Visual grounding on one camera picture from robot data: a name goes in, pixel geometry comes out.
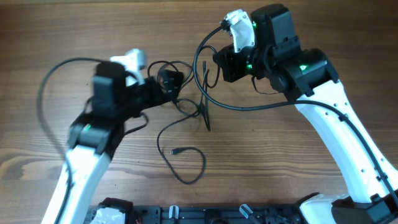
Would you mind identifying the black camera cable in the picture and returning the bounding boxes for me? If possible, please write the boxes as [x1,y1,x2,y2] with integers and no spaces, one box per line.
[193,24,398,206]
[36,57,103,224]

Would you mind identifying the black right camera cable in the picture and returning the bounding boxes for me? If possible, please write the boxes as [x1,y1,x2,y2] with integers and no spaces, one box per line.
[193,24,398,206]

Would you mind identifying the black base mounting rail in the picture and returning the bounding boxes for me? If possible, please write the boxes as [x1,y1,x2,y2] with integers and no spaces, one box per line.
[84,198,303,224]

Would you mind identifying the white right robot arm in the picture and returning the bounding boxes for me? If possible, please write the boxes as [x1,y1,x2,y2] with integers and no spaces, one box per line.
[213,4,397,223]

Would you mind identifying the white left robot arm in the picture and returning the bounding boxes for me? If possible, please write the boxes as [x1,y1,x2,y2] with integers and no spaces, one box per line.
[42,60,184,223]

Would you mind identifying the black left camera cable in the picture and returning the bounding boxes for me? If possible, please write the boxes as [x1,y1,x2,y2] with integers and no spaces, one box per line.
[36,57,103,224]

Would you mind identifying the black cable bundle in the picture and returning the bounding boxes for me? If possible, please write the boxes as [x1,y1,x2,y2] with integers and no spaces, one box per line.
[146,45,221,185]

